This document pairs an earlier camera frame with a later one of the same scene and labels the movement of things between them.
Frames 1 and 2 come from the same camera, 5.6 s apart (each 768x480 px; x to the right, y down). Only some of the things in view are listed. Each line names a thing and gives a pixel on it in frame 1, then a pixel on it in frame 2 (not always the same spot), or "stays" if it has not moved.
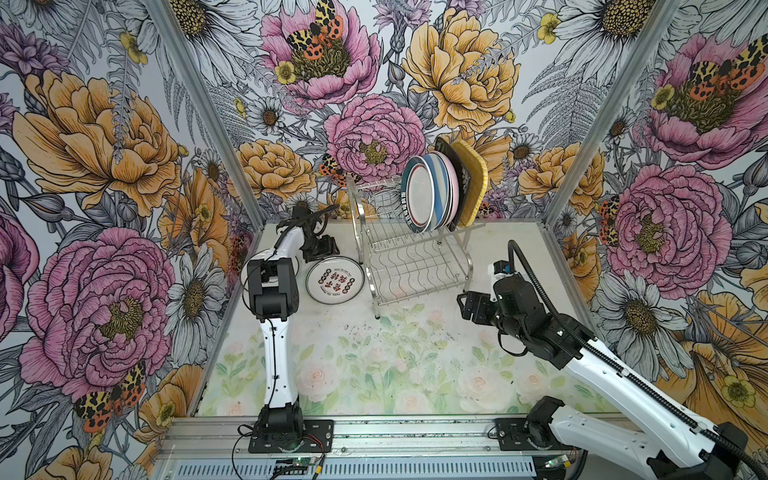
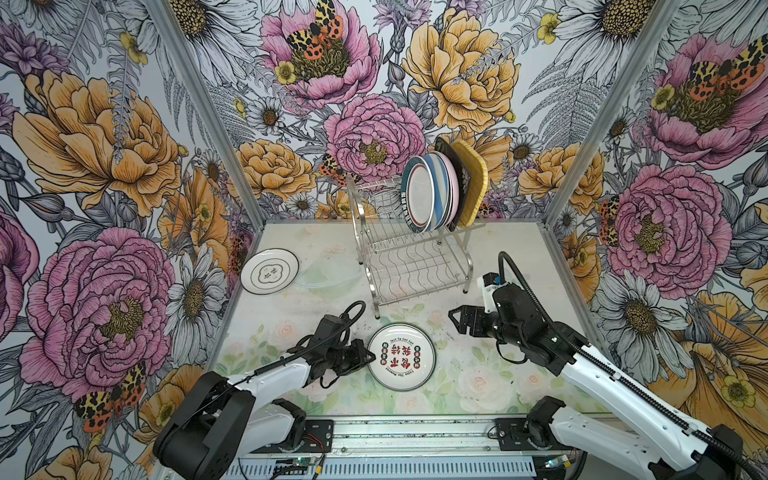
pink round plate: (455, 181) stays
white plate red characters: (335, 280) → (405, 357)
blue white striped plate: (442, 191) stays
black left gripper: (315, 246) → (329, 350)
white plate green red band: (418, 193) stays
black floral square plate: (464, 178) stays
